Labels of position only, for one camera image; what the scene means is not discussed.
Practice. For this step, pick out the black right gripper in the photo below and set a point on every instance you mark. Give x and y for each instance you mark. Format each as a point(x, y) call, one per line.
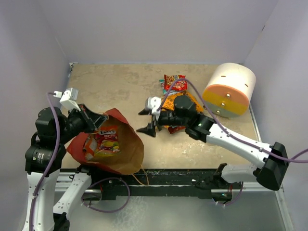
point(150, 129)

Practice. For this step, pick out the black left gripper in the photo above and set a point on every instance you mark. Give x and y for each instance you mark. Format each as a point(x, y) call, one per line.
point(96, 119)

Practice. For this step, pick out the red chips bag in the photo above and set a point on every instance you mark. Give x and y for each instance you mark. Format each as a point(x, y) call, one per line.
point(174, 129)

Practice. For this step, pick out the orange fruit candy bag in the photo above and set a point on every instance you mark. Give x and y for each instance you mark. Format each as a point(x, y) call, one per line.
point(107, 142)

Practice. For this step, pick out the teal snack packet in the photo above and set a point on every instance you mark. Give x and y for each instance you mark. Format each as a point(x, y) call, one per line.
point(173, 91)

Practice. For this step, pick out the red paper bag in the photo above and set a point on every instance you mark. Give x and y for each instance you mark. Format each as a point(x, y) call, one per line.
point(127, 162)

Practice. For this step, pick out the red orange snack packet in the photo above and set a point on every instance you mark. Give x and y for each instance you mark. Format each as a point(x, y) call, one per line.
point(175, 82)

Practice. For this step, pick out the orange yellow snack bag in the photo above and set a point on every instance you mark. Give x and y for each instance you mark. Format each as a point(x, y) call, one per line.
point(169, 103)

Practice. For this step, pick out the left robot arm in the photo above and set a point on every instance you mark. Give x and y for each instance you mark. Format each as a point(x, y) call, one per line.
point(43, 164)

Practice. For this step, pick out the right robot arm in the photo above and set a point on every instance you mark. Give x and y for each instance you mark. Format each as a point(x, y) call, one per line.
point(267, 163)

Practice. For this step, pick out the orange snack bag with label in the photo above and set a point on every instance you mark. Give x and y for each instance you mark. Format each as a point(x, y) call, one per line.
point(89, 148)

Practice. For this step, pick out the white cylinder toy drum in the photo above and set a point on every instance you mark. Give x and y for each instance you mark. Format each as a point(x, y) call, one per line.
point(229, 90)

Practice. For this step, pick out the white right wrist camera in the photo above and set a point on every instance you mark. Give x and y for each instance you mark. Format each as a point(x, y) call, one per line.
point(152, 107)

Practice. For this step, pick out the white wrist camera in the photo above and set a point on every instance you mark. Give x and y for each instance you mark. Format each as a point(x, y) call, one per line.
point(68, 98)
point(152, 107)

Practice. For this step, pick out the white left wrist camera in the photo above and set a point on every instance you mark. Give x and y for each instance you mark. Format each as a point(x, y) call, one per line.
point(68, 98)

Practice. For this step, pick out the metal corner bracket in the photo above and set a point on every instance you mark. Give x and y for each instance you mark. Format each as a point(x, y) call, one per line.
point(71, 68)

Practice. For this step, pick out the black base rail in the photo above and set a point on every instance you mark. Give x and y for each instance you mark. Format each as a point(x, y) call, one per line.
point(200, 183)

